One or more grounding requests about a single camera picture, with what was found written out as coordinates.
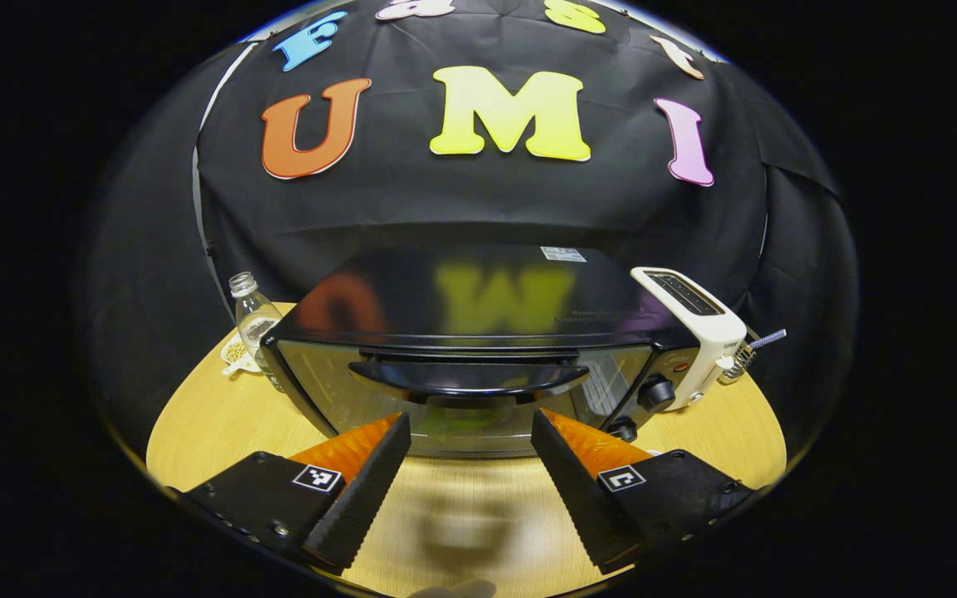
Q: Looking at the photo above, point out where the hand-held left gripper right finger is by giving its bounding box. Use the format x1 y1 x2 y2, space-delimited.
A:
530 409 758 576

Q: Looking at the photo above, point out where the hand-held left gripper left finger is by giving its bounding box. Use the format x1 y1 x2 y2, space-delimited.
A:
182 411 413 576

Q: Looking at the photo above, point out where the black electric oven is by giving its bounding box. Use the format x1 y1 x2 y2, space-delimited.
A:
261 243 699 459

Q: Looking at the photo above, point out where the white divided plate of beans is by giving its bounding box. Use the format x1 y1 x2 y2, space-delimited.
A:
219 335 263 377

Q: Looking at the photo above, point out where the white toaster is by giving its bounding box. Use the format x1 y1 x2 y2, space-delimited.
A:
630 266 749 412

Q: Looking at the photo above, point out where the clear water bottle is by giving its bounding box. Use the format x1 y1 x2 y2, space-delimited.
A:
228 272 287 393

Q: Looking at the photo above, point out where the black backdrop cloth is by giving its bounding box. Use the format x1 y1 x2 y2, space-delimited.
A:
84 0 861 449

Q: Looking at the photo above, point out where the metal wire basket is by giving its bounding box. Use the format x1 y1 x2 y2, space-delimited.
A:
718 336 758 385

